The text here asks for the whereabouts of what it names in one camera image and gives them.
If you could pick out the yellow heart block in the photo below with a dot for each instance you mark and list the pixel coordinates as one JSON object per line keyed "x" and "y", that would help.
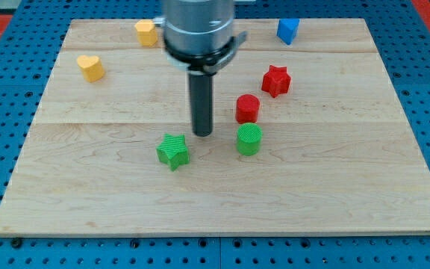
{"x": 91, "y": 67}

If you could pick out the green star block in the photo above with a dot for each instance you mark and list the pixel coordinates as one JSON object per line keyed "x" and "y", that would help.
{"x": 173, "y": 151}

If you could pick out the green cylinder block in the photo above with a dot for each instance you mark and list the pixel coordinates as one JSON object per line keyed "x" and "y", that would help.
{"x": 249, "y": 137}

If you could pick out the red cylinder block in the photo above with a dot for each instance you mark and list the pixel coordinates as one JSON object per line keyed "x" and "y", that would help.
{"x": 247, "y": 108}

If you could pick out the wooden board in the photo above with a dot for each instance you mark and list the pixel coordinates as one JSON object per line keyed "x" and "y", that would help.
{"x": 337, "y": 156}

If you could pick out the red star block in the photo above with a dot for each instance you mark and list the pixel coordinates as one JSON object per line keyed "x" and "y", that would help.
{"x": 276, "y": 81}

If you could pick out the yellow hexagon block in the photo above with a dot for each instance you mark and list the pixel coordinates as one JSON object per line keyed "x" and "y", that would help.
{"x": 146, "y": 32}

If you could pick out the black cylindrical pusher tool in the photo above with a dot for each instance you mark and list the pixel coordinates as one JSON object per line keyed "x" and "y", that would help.
{"x": 201, "y": 104}

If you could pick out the blue triangle block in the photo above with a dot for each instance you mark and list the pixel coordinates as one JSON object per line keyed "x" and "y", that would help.
{"x": 287, "y": 30}

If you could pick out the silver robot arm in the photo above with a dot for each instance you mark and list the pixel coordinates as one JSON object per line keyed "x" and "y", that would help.
{"x": 198, "y": 35}

